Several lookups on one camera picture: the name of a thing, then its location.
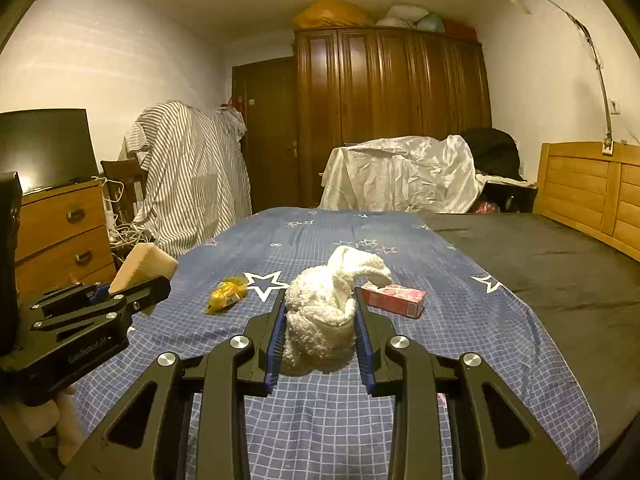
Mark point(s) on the brown wooden wardrobe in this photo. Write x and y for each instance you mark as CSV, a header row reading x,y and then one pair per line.
x,y
390,90

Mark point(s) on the pink rectangular box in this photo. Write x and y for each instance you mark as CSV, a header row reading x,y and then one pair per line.
x,y
395,301

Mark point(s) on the dark wooden door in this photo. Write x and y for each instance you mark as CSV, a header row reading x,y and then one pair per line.
x,y
267,135

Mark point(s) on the tan sponge block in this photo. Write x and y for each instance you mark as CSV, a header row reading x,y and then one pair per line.
x,y
142,265

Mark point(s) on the striped cloth cover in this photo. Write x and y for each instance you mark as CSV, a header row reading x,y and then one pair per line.
x,y
195,180

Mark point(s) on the yellow crumpled wrapper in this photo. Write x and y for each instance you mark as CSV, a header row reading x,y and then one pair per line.
x,y
227,296

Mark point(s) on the white sheet cover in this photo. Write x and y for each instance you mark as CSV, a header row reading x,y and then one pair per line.
x,y
400,180

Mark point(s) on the person's left hand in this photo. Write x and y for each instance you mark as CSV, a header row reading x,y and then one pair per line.
x,y
70,425

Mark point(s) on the red storage box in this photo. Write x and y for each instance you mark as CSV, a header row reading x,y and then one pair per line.
x,y
461,32

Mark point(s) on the wooden headboard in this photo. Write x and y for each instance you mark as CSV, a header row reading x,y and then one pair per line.
x,y
580,190

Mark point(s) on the dark nightstand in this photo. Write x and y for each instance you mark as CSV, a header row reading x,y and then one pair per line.
x,y
512,195

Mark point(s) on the red clothes hanger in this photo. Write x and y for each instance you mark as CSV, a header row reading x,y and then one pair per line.
x,y
231,105

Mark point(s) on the blue star-print blanket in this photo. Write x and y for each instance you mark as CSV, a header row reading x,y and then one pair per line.
x,y
320,425

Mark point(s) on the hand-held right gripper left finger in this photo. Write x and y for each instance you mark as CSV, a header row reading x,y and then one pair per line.
x,y
276,350

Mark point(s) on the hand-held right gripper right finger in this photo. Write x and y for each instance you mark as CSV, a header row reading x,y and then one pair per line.
x,y
365,350

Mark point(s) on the white storage bag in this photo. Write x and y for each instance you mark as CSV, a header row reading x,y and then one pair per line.
x,y
400,16

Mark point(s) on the black flat television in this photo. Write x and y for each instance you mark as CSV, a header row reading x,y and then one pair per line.
x,y
45,147

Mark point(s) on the black clothing pile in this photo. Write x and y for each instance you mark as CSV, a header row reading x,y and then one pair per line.
x,y
492,152

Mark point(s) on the orange storage bag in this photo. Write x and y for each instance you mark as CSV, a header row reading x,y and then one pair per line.
x,y
330,15

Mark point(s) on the light blue storage bag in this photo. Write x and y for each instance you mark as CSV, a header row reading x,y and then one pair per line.
x,y
431,22

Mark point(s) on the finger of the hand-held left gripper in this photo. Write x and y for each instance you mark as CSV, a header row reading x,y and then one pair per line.
x,y
101,294
145,290

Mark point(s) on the wooden dresser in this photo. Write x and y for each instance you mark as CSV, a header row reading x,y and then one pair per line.
x,y
60,240

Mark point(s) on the red patterned bag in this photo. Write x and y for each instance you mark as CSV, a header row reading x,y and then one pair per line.
x,y
485,207

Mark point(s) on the white wall socket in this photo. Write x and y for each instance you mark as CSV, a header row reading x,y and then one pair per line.
x,y
615,106

